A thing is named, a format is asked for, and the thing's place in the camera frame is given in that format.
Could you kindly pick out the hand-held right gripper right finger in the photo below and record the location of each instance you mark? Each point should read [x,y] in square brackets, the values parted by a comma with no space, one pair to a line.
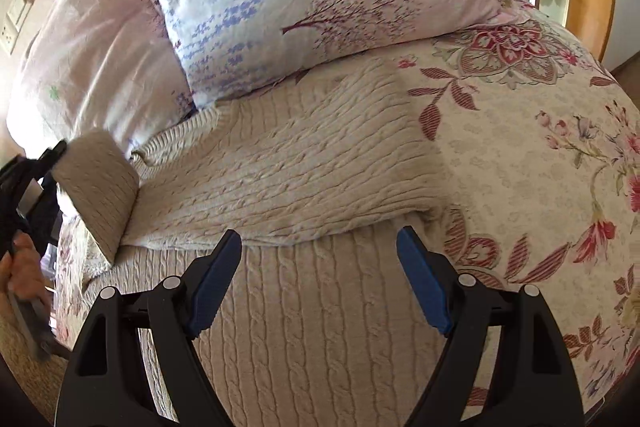
[421,279]

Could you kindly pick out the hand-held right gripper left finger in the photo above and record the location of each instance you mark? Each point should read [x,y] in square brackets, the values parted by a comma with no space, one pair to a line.
[216,279]

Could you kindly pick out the person's left hand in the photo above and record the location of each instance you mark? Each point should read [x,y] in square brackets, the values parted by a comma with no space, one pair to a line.
[22,269]

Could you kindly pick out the pink plain pillow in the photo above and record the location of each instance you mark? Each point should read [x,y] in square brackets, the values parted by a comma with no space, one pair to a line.
[95,57]

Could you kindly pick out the floral quilted bedspread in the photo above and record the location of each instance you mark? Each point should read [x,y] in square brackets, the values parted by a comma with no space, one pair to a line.
[540,147]

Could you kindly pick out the wall power socket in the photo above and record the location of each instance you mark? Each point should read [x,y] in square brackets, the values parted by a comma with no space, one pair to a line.
[8,36]

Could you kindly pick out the wall switch plate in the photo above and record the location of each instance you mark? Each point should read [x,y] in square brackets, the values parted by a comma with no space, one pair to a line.
[18,4]

